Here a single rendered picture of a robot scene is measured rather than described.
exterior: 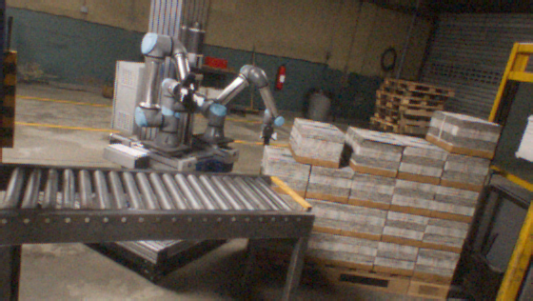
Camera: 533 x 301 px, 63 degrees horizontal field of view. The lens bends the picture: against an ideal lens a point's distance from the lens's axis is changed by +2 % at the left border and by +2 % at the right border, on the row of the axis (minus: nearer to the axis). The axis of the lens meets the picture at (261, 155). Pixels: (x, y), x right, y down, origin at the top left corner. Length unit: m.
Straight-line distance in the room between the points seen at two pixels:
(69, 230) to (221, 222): 0.59
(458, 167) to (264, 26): 7.17
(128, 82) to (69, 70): 6.00
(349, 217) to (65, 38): 7.01
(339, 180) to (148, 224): 1.48
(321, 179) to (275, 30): 7.22
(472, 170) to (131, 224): 2.24
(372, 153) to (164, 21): 1.58
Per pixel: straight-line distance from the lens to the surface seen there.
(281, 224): 2.00
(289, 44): 10.01
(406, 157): 2.97
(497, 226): 3.79
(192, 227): 1.84
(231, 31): 9.46
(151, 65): 2.56
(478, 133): 3.14
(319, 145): 2.78
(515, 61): 3.82
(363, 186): 2.94
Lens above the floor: 1.52
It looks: 14 degrees down
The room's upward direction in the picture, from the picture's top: 11 degrees clockwise
